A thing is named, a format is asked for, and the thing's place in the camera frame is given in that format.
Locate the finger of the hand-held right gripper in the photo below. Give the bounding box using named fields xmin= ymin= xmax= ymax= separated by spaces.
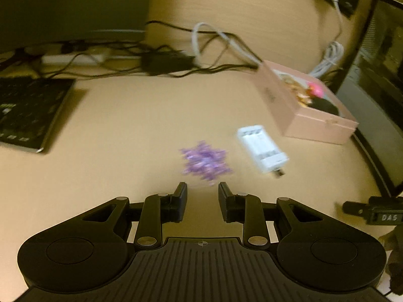
xmin=343 ymin=200 xmax=370 ymax=217

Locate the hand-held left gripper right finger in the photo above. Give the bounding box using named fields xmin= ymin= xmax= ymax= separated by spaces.
xmin=218 ymin=181 xmax=323 ymax=246

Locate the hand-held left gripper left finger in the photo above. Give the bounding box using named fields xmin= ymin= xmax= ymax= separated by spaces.
xmin=82 ymin=182 xmax=188 ymax=246

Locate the pink cardboard box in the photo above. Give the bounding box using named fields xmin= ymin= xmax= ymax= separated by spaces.
xmin=252 ymin=60 xmax=359 ymax=145

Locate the clear bag of yellow snacks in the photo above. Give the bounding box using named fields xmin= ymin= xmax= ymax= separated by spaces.
xmin=282 ymin=75 xmax=315 ymax=107

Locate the person's right hand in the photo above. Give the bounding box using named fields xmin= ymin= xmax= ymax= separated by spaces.
xmin=379 ymin=226 xmax=403 ymax=294

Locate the white battery charger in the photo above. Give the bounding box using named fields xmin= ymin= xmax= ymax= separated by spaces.
xmin=237 ymin=125 xmax=289 ymax=180

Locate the black framed side monitor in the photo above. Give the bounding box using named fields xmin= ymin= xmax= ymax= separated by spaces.
xmin=335 ymin=0 xmax=403 ymax=197

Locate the small pink item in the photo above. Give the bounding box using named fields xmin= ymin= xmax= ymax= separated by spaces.
xmin=308 ymin=82 xmax=325 ymax=99

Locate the black power adapter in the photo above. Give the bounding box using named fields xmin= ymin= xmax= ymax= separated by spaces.
xmin=140 ymin=52 xmax=196 ymax=76

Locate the white power strip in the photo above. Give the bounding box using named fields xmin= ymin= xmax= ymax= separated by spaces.
xmin=41 ymin=50 xmax=109 ymax=67

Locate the black keyboard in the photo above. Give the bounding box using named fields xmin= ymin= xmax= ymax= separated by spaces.
xmin=0 ymin=77 xmax=76 ymax=154

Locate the white looped cable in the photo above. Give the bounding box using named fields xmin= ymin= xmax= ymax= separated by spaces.
xmin=192 ymin=22 xmax=263 ymax=67

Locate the white coiled cable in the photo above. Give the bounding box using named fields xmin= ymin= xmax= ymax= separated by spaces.
xmin=310 ymin=0 xmax=346 ymax=80

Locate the black looped cable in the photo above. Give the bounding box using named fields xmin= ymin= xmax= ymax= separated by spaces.
xmin=145 ymin=20 xmax=262 ymax=79

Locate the thin black cable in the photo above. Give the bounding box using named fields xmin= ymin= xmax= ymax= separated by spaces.
xmin=0 ymin=39 xmax=148 ymax=81

